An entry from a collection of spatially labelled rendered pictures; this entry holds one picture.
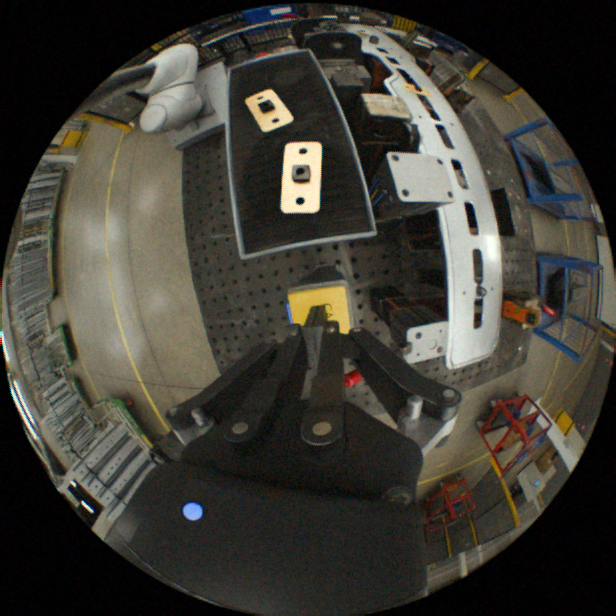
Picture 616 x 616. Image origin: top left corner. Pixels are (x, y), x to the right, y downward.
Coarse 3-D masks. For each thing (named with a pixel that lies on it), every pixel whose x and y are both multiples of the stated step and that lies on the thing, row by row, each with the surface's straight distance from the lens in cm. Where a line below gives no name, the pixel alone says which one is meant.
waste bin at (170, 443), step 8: (168, 432) 259; (160, 440) 253; (168, 440) 244; (176, 440) 243; (152, 448) 243; (160, 448) 236; (168, 448) 234; (176, 448) 238; (152, 456) 264; (160, 456) 228; (168, 456) 230; (176, 456) 232
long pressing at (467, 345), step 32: (384, 64) 72; (416, 64) 83; (416, 96) 61; (448, 128) 58; (448, 160) 51; (480, 192) 53; (448, 224) 44; (480, 224) 50; (448, 256) 43; (448, 288) 44; (448, 320) 46; (448, 352) 49; (480, 352) 56
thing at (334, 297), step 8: (320, 288) 23; (328, 288) 22; (336, 288) 22; (344, 288) 22; (288, 296) 23; (296, 296) 22; (304, 296) 22; (312, 296) 22; (320, 296) 22; (328, 296) 22; (336, 296) 22; (344, 296) 22; (296, 304) 23; (304, 304) 22; (312, 304) 22; (320, 304) 22; (328, 304) 22; (336, 304) 22; (344, 304) 22; (296, 312) 23; (304, 312) 23; (328, 312) 22; (336, 312) 22; (344, 312) 22; (296, 320) 23; (304, 320) 23; (328, 320) 23; (344, 320) 23; (344, 328) 23
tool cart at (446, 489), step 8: (440, 480) 391; (464, 480) 397; (448, 488) 386; (456, 488) 396; (440, 496) 396; (448, 496) 368; (464, 496) 384; (448, 504) 365; (456, 504) 396; (472, 504) 384; (440, 512) 402; (448, 512) 405; (464, 512) 372; (448, 520) 369; (456, 520) 386
